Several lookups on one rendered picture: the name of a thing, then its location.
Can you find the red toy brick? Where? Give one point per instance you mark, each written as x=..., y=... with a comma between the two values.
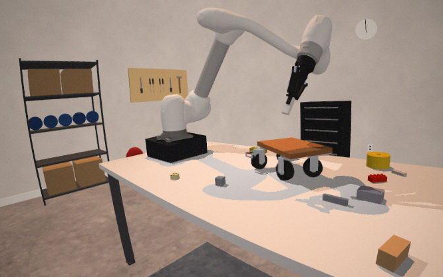
x=377, y=178

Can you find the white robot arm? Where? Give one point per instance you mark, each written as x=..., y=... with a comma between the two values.
x=176, y=112

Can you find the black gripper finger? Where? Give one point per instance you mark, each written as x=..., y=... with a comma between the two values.
x=301, y=88
x=293, y=85

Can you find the yellow short cylinder with center hole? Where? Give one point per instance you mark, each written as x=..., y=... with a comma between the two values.
x=378, y=160

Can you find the dark grey rectangular bar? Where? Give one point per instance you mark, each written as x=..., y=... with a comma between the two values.
x=335, y=199

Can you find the brown wooden dolly with caster wheels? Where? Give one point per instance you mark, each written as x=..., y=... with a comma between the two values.
x=288, y=150

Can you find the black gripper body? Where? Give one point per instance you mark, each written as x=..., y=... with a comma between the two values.
x=305, y=63

